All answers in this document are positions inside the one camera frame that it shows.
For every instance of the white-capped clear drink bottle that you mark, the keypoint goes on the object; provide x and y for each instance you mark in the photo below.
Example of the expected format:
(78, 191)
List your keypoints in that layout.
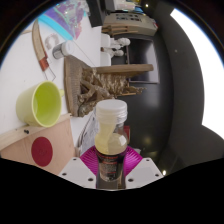
(110, 143)

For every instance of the beige wooden drawing board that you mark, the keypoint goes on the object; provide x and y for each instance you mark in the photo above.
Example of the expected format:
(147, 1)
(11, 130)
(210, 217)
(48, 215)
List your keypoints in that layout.
(61, 143)

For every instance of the flat round red coaster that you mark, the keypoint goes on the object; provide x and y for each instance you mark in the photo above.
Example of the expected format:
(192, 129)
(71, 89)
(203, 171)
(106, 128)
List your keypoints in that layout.
(42, 151)

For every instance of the white plastic chair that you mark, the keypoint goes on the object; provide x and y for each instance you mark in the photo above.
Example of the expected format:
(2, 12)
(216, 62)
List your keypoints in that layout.
(105, 50)

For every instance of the yellow-green mug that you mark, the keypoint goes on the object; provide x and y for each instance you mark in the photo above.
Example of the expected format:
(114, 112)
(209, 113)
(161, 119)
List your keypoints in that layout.
(41, 103)

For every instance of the small white-capped jar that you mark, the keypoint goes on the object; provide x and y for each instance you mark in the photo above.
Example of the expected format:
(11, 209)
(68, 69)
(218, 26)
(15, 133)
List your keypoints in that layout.
(61, 50)

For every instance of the long ceiling strip light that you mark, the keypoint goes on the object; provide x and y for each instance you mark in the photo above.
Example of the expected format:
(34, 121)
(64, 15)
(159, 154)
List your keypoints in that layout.
(206, 73)

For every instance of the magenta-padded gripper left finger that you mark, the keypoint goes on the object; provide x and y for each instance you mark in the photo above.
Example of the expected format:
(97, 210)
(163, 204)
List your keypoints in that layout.
(88, 161)

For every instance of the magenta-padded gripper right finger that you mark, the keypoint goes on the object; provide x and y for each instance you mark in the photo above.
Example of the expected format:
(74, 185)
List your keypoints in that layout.
(135, 161)

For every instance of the white round lid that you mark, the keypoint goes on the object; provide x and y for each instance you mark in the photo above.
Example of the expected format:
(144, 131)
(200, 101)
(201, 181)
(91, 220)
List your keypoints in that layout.
(47, 40)

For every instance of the dark grey stacked blocks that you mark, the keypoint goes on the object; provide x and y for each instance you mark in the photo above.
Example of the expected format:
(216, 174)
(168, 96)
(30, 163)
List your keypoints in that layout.
(96, 13)

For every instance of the dark wall screen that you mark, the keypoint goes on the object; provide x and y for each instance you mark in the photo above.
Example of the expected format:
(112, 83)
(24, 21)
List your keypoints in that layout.
(143, 60)

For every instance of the wooden paintbrush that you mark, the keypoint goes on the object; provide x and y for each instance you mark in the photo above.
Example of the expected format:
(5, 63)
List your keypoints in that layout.
(39, 46)

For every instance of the wooden easel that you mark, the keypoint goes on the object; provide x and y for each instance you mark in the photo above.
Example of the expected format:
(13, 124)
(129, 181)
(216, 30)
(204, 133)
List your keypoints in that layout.
(121, 29)

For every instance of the white plaster bust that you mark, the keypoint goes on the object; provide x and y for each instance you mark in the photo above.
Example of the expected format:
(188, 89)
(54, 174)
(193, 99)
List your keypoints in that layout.
(116, 42)
(113, 52)

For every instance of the golden sculpture on wooden base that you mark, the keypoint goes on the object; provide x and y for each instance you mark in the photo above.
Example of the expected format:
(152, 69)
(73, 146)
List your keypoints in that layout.
(96, 86)

